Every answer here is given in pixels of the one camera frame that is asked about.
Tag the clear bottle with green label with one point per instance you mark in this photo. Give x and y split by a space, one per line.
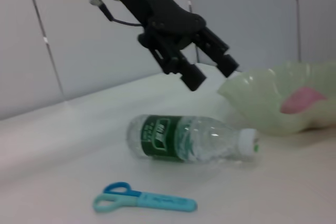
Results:
183 138

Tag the blue and teal scissors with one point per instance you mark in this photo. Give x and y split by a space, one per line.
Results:
162 202

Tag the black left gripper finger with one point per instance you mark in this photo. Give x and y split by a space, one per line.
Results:
223 60

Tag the translucent green fruit bowl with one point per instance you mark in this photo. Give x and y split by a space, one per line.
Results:
262 98

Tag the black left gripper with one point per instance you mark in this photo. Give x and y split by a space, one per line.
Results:
157 6

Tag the pink peach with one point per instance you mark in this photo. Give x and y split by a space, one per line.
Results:
302 100

